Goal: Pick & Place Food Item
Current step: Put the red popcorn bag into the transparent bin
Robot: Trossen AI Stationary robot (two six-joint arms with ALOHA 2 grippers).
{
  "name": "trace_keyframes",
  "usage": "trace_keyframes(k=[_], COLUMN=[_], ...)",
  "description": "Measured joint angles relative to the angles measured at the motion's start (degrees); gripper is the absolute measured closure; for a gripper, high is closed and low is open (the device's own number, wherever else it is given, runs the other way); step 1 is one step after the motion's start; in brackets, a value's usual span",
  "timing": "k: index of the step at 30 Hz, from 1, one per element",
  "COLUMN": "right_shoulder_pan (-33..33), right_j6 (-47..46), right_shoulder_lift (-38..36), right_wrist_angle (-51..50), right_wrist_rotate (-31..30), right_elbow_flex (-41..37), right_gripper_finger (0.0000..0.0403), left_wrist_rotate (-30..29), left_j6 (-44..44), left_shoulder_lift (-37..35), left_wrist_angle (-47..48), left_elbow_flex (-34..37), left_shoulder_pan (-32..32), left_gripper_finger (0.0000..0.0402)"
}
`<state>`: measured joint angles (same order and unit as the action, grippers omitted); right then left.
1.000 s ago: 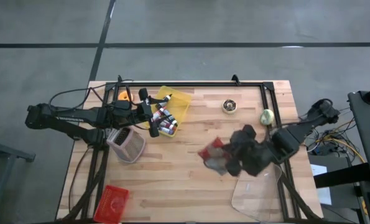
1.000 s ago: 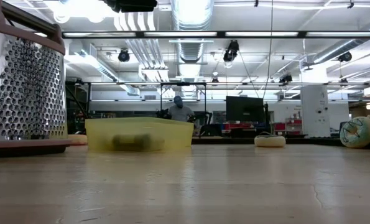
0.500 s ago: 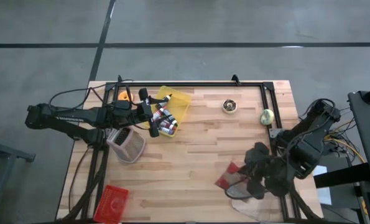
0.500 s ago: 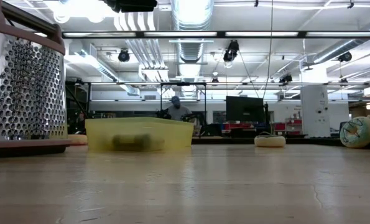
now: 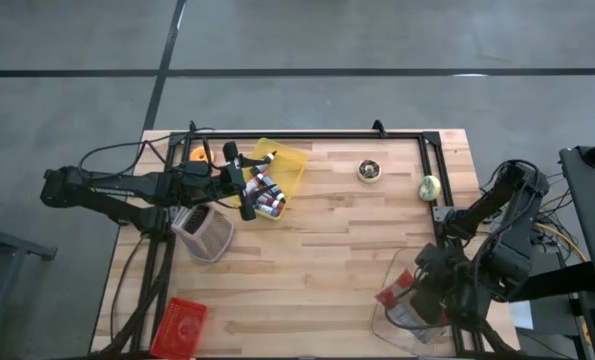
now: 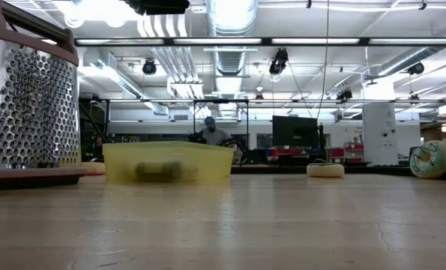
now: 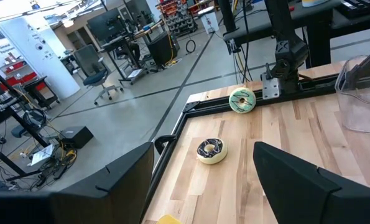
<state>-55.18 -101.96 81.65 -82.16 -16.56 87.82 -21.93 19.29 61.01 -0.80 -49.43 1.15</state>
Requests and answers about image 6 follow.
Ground chocolate iced cream donut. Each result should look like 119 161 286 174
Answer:
306 159 346 179

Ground silver ventilation duct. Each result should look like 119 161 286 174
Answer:
206 0 258 118
376 16 446 78

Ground black computer monitor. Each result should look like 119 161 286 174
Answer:
271 115 320 149

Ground white column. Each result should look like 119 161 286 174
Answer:
361 101 398 167

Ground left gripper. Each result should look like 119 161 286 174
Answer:
123 0 191 17

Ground black beam with light strips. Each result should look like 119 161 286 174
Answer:
74 36 446 47

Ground red storage bins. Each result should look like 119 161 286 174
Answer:
329 141 366 164

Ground person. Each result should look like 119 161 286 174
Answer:
198 115 234 147

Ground yellow translucent plastic bin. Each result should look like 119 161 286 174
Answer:
101 140 235 185

